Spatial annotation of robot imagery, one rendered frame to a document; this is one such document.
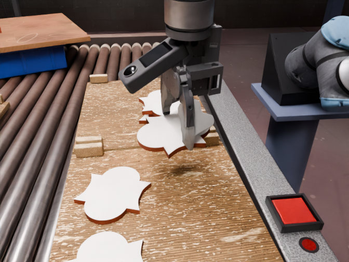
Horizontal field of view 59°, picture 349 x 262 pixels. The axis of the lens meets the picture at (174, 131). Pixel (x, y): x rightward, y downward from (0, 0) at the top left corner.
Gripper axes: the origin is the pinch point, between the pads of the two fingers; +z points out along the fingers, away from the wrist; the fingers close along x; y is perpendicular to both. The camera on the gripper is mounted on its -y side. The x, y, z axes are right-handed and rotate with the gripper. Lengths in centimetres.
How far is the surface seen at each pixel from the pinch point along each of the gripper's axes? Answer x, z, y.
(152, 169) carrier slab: 1.4, 9.8, -4.2
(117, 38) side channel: 102, 18, 13
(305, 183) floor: 52, 111, 116
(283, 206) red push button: -17.3, 9.4, 14.6
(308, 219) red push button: -21.5, 9.1, 16.6
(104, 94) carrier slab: 42.1, 13.3, -5.9
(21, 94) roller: 58, 16, -31
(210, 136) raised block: 4.6, 7.9, 11.0
